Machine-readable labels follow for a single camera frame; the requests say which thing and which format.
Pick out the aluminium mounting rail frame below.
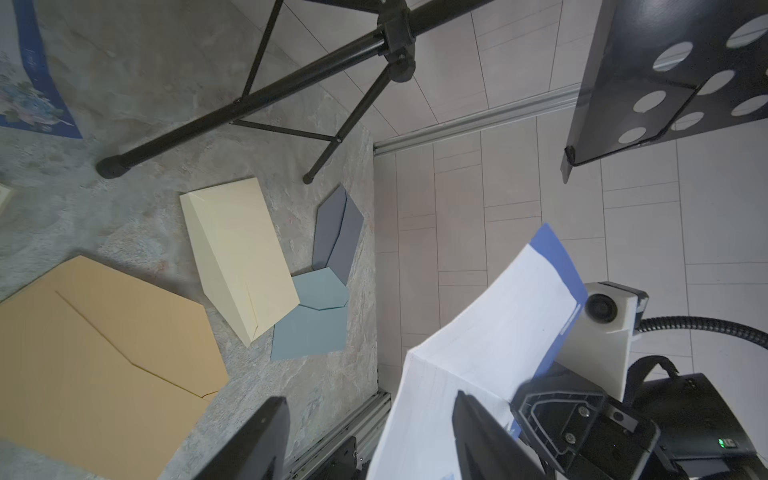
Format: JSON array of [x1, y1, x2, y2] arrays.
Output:
[[283, 390, 393, 480]]

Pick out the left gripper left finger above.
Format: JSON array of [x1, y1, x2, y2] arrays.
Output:
[[194, 396, 290, 480]]

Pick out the white blue-bordered letter paper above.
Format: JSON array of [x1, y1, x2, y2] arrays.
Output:
[[368, 224, 587, 479]]

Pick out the blue-grey envelope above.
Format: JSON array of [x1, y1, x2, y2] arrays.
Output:
[[271, 268, 350, 361]]

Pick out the dark grey envelope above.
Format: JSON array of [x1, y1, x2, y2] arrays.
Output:
[[312, 184, 364, 285]]

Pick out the tan brown envelope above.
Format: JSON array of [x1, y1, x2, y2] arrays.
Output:
[[1, 256, 228, 479]]

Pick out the black perforated music stand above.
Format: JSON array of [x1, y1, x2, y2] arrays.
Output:
[[96, 1, 767, 183]]

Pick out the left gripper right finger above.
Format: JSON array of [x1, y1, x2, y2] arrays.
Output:
[[452, 391, 546, 480]]

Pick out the cream envelope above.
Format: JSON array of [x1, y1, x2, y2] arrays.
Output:
[[180, 178, 299, 346]]

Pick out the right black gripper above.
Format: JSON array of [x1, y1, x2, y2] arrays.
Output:
[[511, 356, 767, 479]]

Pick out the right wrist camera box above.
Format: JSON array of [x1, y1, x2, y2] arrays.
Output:
[[556, 281, 649, 400]]

